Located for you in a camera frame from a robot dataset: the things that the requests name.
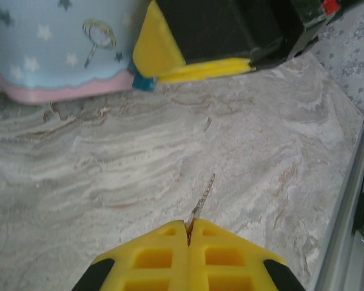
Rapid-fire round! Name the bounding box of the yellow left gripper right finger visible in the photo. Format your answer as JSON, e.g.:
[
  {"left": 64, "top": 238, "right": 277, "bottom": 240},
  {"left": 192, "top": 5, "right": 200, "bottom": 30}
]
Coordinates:
[{"left": 189, "top": 218, "right": 306, "bottom": 291}]

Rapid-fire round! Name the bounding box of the blue pink cartoon tin box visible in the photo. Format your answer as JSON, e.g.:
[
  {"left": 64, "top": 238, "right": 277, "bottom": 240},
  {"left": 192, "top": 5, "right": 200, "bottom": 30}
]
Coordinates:
[{"left": 0, "top": 0, "right": 141, "bottom": 105}]

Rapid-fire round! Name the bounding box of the aluminium table edge rail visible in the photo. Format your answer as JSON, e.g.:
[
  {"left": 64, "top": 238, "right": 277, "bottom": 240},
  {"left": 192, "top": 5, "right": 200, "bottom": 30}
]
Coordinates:
[{"left": 308, "top": 116, "right": 364, "bottom": 291}]

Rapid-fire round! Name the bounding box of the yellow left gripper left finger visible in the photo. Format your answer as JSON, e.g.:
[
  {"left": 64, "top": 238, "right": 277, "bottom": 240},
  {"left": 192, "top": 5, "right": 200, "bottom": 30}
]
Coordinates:
[{"left": 73, "top": 220, "right": 191, "bottom": 291}]

